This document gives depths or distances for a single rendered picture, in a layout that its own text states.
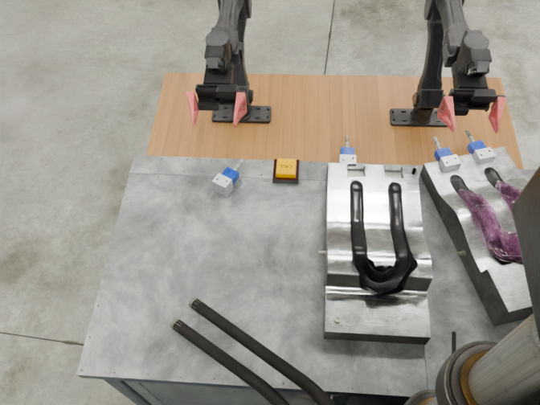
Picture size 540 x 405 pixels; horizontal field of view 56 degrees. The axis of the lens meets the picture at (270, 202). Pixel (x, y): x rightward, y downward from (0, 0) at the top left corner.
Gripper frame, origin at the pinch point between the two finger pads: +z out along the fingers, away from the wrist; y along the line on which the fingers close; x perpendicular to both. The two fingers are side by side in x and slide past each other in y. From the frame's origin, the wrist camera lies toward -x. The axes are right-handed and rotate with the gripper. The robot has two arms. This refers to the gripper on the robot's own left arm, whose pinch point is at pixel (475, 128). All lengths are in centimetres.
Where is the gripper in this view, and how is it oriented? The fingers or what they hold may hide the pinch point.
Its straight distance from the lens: 126.2
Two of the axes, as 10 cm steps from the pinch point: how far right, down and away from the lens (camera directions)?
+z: -0.6, 8.5, -5.2
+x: 0.4, 5.2, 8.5
